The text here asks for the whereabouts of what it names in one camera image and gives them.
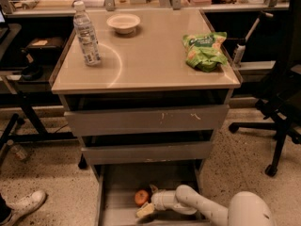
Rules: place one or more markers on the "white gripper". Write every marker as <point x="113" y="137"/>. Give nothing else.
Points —
<point x="159" y="200"/>

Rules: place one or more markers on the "orange fruit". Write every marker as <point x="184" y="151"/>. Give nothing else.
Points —
<point x="141" y="196"/>

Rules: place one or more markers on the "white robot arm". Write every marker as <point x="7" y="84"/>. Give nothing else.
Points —
<point x="245" y="208"/>

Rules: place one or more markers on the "grey bottom drawer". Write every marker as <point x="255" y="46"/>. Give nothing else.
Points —
<point x="119" y="183"/>

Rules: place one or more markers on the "grey drawer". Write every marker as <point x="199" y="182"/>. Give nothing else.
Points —
<point x="119" y="183"/>
<point x="146" y="120"/>
<point x="147" y="152"/>

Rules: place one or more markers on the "grey middle drawer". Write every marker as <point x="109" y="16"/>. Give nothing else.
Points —
<point x="147" y="152"/>

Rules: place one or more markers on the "grey drawer cabinet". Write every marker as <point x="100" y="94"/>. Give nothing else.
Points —
<point x="144" y="69"/>

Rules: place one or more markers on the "grey top drawer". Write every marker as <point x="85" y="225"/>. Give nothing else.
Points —
<point x="146" y="120"/>

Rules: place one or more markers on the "white sneaker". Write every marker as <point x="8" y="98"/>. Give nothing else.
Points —
<point x="11" y="212"/>

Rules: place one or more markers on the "plastic bottle on floor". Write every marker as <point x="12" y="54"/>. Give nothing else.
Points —
<point x="18" y="150"/>

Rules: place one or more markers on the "green chip bag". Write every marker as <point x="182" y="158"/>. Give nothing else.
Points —
<point x="203" y="51"/>

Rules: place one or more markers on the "clear plastic water bottle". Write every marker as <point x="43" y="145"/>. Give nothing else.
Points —
<point x="86" y="35"/>

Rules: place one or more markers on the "black office chair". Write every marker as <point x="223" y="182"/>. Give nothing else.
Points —
<point x="279" y="92"/>

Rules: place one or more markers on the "white and black tool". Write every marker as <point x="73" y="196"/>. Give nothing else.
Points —
<point x="240" y="48"/>

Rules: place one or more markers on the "white paper bowl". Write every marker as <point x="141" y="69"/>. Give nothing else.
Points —
<point x="123" y="23"/>

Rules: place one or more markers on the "black box with label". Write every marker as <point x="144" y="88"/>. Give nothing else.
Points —
<point x="47" y="50"/>

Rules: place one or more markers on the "black side desk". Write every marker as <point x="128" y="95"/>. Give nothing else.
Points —
<point x="21" y="99"/>

